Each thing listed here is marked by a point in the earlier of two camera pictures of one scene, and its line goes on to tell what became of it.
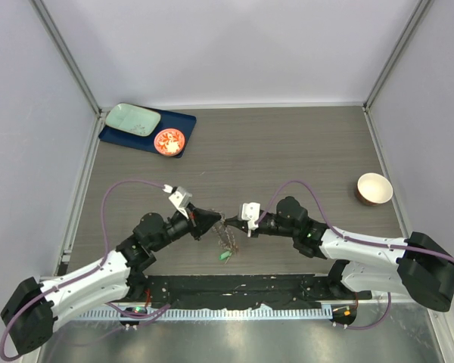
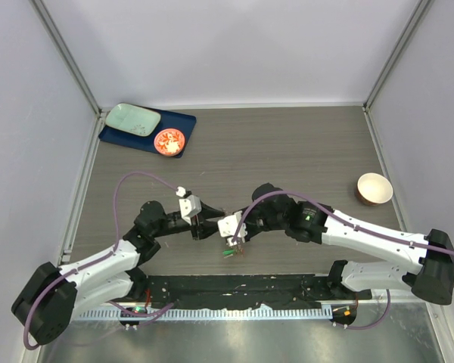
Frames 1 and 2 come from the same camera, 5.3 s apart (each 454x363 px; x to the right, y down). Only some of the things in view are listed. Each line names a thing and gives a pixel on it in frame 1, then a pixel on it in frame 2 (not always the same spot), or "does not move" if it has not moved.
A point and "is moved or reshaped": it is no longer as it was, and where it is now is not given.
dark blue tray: (185, 124) does not move
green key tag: (225, 254) is moved or reshaped
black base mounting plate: (228, 291) does not move
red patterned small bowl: (169, 142) does not move
